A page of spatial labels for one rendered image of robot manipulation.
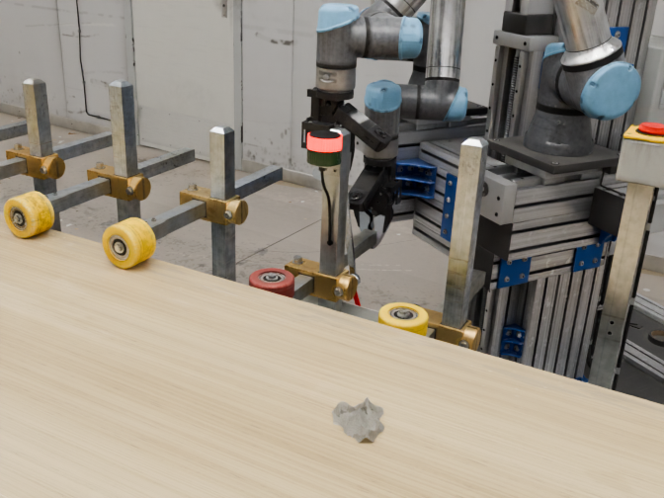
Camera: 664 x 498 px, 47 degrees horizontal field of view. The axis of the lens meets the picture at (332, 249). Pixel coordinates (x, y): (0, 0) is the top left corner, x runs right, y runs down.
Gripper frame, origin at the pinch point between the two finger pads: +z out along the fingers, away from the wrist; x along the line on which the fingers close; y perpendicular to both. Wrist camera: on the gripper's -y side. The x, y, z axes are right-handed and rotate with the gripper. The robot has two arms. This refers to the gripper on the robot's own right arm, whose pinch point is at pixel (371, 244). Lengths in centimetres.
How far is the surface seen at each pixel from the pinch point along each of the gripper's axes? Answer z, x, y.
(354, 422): -11, -32, -72
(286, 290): -8.5, -3.7, -42.5
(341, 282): -4.8, -7.1, -28.2
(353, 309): 2.6, -8.0, -24.5
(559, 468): -10, -56, -66
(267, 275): -9.3, 1.4, -40.4
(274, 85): 32, 178, 243
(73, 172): 88, 285, 180
